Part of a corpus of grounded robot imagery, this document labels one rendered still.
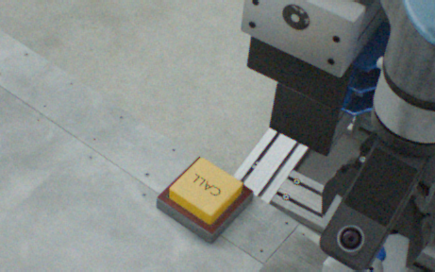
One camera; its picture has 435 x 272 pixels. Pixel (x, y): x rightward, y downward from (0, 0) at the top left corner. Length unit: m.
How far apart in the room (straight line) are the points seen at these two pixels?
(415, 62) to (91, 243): 0.50
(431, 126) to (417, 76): 0.05
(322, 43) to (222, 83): 1.25
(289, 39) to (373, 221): 0.39
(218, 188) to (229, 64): 1.32
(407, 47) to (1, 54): 0.69
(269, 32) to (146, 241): 0.28
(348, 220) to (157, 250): 0.34
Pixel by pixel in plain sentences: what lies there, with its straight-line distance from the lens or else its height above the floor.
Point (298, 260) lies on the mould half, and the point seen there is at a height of 0.89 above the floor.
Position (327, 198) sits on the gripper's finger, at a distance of 0.87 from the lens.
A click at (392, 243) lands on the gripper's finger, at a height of 1.00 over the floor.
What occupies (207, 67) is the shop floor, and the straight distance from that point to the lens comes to 2.36.
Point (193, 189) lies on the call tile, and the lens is 1.07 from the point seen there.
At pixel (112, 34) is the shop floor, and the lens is 2.43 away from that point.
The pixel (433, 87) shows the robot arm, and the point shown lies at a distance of 0.70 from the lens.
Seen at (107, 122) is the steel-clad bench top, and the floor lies 0.80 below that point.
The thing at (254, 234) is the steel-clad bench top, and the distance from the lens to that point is 1.08.
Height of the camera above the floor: 1.69
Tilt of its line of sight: 50 degrees down
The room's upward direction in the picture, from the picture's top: 6 degrees clockwise
